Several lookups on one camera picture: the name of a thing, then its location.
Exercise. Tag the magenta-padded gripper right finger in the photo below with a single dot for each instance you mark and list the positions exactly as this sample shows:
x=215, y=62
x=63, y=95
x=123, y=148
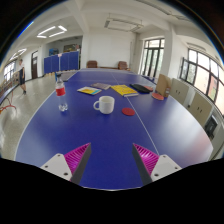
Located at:
x=146, y=159

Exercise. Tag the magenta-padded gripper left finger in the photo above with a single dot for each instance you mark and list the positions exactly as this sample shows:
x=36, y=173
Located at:
x=77, y=159

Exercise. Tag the clear red-labelled water bottle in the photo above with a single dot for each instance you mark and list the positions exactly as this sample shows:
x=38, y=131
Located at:
x=60, y=91

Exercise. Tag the flat round red coaster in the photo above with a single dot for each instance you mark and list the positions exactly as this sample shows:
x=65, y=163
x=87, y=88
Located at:
x=128, y=111

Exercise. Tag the white mug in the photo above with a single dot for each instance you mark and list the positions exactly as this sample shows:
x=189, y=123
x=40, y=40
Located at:
x=106, y=105

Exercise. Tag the yellow and blue book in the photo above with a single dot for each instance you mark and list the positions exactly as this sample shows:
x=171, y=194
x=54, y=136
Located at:
x=89, y=90

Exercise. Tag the black paddle case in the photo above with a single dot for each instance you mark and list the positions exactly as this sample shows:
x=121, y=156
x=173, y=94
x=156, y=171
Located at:
x=140, y=88

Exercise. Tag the large yellow book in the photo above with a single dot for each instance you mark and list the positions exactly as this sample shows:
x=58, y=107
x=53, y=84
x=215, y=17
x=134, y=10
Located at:
x=124, y=90

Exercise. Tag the cream storage cabinet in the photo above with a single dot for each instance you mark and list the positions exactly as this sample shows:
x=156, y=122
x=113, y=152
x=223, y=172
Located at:
x=179, y=91
x=200, y=108

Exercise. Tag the brown cardboard box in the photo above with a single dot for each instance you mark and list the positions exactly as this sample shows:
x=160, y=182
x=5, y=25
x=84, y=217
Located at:
x=162, y=85

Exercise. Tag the grey thin booklet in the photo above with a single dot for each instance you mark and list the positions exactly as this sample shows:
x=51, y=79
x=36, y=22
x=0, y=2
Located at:
x=101, y=86

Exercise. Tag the glossy blue table tennis table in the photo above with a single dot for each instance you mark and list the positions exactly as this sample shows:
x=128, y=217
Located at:
x=66, y=76

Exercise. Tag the red-legged table tennis table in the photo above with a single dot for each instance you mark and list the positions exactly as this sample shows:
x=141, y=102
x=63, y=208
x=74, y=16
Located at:
x=6, y=95

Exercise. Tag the brown armchair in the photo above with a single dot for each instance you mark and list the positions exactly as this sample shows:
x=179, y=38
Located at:
x=122, y=65
x=92, y=64

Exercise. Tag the folded blue table tennis tables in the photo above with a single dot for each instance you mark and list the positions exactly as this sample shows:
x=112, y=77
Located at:
x=63, y=61

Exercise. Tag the person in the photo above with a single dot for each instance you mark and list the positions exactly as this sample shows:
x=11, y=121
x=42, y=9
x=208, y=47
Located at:
x=22, y=76

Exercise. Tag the black-framed glass doors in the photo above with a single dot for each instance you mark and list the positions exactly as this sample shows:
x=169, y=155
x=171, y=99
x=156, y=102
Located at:
x=152, y=58

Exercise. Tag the black-framed windows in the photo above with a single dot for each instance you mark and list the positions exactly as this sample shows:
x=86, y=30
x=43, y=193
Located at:
x=203, y=75

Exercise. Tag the dark brown door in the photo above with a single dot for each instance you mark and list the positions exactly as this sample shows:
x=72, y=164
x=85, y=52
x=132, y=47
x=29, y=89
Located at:
x=34, y=66

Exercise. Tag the ceiling light strips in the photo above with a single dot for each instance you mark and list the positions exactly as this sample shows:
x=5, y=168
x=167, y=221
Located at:
x=46, y=31

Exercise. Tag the ceiling air conditioner unit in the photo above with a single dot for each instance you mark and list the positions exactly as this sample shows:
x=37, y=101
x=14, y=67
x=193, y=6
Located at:
x=123, y=24

